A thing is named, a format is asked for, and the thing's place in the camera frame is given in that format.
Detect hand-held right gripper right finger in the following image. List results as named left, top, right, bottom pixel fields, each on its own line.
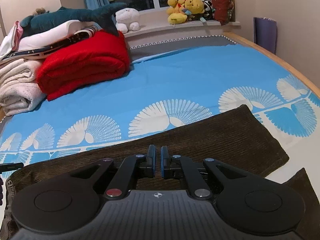
left=161, top=145, right=242, bottom=200

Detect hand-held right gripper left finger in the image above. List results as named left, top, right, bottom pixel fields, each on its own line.
left=70, top=144, right=156, bottom=201

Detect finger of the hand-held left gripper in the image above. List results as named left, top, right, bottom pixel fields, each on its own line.
left=0, top=163, right=24, bottom=173

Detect brown corduroy pants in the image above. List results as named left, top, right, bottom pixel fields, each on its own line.
left=2, top=104, right=315, bottom=233

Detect cream folded blanket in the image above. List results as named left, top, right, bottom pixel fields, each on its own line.
left=0, top=59, right=48, bottom=117

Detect blue fan-print bed sheet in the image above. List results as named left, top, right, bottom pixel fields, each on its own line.
left=0, top=43, right=320, bottom=203

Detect red folded blanket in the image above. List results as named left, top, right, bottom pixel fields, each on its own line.
left=36, top=29, right=131, bottom=102

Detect white folded cloth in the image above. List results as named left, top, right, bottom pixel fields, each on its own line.
left=0, top=29, right=21, bottom=57

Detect white window sill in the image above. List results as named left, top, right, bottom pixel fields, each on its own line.
left=124, top=20, right=242, bottom=46

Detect white folded pillow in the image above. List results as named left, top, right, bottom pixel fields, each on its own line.
left=18, top=20, right=100, bottom=52

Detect pink cloth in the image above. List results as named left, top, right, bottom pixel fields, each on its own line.
left=14, top=21, right=24, bottom=40

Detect white plush toy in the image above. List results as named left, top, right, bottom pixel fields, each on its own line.
left=115, top=8, right=140, bottom=33

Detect dark star-print cloth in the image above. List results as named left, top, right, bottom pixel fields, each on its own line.
left=0, top=26, right=101, bottom=61

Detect yellow plush toy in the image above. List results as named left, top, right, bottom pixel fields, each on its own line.
left=167, top=0, right=188, bottom=25

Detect yellow bear plush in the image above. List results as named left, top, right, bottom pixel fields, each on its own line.
left=184, top=0, right=206, bottom=21

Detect black and white plush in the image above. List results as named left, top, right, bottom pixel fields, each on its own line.
left=201, top=1, right=216, bottom=21

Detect purple flat board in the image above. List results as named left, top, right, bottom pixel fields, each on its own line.
left=253, top=17, right=277, bottom=54

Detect dark blue shark plush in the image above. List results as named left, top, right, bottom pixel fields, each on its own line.
left=20, top=2, right=128, bottom=37

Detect dark red cushion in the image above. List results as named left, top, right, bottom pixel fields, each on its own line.
left=211, top=0, right=235, bottom=26

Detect wooden bed frame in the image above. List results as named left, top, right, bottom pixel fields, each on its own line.
left=222, top=32, right=320, bottom=94

